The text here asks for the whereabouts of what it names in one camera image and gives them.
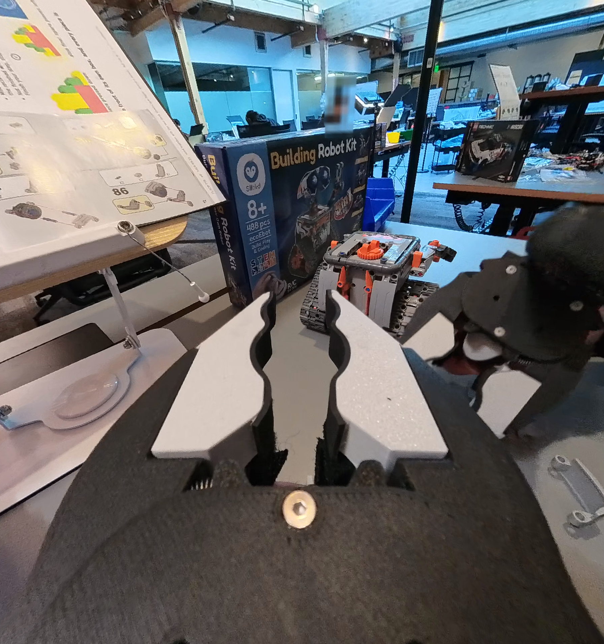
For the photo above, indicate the open instruction booklet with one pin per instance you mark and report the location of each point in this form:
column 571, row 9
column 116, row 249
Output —
column 70, row 131

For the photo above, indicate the wooden desk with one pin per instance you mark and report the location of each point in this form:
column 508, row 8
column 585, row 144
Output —
column 543, row 183

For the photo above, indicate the black printed box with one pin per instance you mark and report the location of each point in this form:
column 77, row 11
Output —
column 495, row 149

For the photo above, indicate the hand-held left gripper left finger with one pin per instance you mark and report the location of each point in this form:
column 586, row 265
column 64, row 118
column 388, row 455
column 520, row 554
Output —
column 216, row 397

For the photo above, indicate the blue robot kit box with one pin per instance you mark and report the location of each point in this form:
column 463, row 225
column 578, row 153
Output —
column 282, row 211

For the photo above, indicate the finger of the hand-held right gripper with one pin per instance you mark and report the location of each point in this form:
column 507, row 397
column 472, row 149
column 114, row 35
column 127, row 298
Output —
column 548, row 397
column 483, row 387

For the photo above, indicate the blue plastic bin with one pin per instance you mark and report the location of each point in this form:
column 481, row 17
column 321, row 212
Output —
column 379, row 204

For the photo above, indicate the grey curved toy part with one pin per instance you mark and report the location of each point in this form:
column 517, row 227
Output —
column 584, row 488

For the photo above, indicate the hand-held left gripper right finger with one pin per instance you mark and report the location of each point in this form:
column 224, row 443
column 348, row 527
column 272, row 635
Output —
column 387, row 397

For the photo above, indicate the grey orange tracked toy robot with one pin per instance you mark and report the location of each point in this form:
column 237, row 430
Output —
column 377, row 277

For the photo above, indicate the white book stand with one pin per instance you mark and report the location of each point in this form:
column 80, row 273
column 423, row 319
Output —
column 80, row 403

